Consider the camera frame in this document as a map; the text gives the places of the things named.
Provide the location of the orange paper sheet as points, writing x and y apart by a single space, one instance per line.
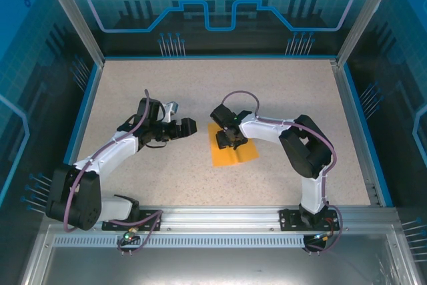
230 158

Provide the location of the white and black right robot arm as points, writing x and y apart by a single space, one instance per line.
300 151

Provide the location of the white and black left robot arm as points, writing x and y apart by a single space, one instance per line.
116 153

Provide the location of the sheet metal tray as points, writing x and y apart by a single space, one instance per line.
213 268

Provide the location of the blue table edge trim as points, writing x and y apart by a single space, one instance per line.
69 165

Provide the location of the blue printed grid panel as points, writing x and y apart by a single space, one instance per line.
26 98
400 98

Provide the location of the aluminium mounting rail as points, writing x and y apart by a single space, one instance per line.
220 218

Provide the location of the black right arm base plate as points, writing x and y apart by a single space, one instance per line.
288 220

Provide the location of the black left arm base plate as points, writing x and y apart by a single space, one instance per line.
107 227

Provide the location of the aluminium table side rail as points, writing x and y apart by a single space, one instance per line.
348 104

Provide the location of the aluminium frame post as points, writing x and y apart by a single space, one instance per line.
367 14
73 14

